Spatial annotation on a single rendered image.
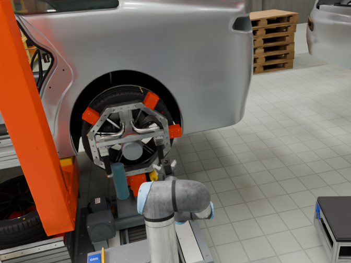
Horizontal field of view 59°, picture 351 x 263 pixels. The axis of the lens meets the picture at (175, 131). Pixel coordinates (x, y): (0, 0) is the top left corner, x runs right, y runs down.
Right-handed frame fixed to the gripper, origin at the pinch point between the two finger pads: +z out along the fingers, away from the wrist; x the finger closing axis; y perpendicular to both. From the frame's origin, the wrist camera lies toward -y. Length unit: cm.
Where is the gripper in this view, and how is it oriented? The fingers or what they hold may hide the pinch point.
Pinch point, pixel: (163, 161)
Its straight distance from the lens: 191.5
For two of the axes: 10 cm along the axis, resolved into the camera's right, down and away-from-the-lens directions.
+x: 9.7, -1.8, 1.6
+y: 1.0, 8.9, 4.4
